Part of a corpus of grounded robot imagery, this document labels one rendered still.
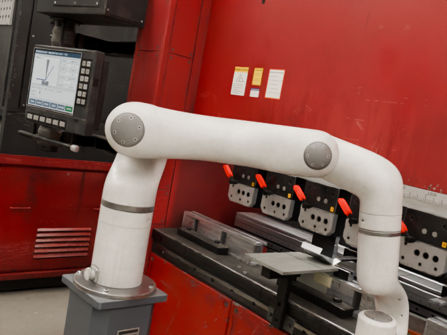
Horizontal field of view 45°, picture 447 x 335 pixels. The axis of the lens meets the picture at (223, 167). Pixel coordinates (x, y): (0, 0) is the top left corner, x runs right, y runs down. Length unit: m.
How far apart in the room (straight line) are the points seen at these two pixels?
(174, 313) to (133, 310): 1.09
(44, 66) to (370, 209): 1.80
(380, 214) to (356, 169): 0.11
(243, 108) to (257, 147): 1.05
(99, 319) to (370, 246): 0.60
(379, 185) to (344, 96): 0.71
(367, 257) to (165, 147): 0.49
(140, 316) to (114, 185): 0.30
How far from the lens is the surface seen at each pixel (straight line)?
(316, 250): 1.80
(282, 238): 2.35
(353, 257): 2.02
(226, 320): 2.06
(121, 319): 1.23
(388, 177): 1.17
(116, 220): 1.19
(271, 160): 1.12
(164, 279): 2.37
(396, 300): 1.30
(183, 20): 2.40
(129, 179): 1.19
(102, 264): 1.22
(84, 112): 2.32
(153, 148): 1.12
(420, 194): 1.63
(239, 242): 2.16
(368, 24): 1.84
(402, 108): 1.69
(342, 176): 1.20
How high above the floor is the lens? 1.43
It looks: 5 degrees down
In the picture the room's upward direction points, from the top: 10 degrees clockwise
